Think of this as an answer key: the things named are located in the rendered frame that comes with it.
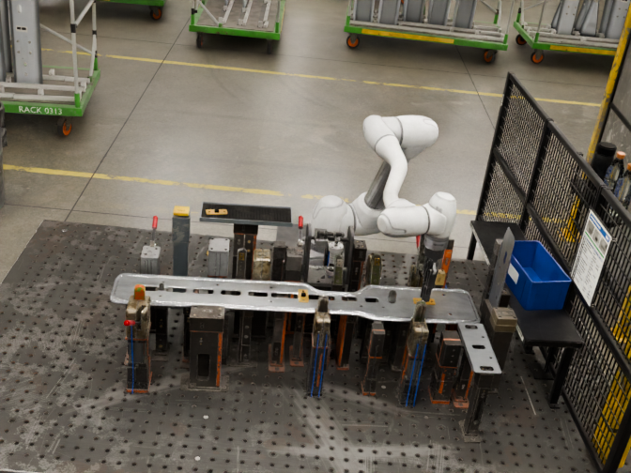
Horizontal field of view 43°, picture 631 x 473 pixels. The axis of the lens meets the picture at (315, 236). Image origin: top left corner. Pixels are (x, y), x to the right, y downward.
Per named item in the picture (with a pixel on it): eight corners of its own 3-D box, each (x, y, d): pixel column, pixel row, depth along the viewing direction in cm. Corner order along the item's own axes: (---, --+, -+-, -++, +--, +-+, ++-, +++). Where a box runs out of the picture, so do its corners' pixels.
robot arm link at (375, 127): (377, 131, 315) (407, 129, 321) (360, 108, 328) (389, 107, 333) (370, 159, 324) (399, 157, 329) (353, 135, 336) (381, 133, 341)
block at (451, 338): (428, 404, 301) (441, 345, 287) (423, 386, 311) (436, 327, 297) (453, 405, 302) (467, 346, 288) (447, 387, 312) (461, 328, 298)
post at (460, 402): (454, 408, 301) (469, 347, 287) (448, 389, 310) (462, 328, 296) (470, 408, 301) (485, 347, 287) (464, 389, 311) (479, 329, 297)
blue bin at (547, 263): (524, 311, 303) (531, 282, 297) (494, 267, 329) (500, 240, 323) (563, 309, 307) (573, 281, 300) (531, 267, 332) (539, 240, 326)
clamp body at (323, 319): (301, 399, 297) (311, 323, 280) (300, 377, 308) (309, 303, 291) (327, 400, 298) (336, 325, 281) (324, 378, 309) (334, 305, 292)
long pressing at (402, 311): (106, 307, 286) (106, 304, 286) (116, 273, 306) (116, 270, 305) (482, 326, 299) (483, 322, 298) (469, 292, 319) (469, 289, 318)
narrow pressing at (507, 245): (494, 316, 303) (514, 238, 287) (487, 298, 313) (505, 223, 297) (496, 316, 304) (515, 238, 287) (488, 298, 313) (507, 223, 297)
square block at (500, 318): (478, 394, 309) (497, 318, 292) (473, 380, 316) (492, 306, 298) (498, 395, 310) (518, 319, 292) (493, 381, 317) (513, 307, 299)
